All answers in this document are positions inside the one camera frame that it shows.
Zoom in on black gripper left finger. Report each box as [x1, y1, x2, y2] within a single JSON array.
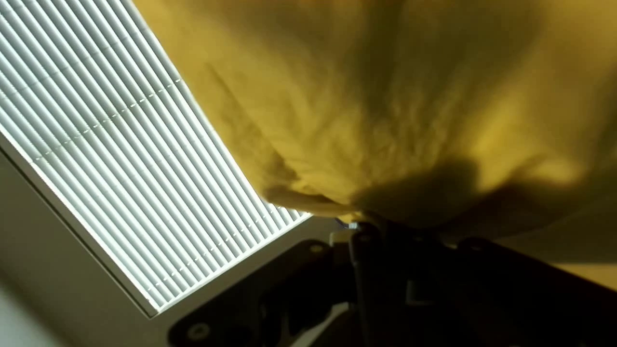
[[168, 220, 372, 347]]

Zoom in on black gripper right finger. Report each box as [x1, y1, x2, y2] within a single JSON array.
[[359, 220, 617, 347]]

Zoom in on cream blanket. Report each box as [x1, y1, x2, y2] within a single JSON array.
[[131, 0, 617, 291]]

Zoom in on white window blinds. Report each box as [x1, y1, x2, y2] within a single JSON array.
[[0, 0, 314, 318]]

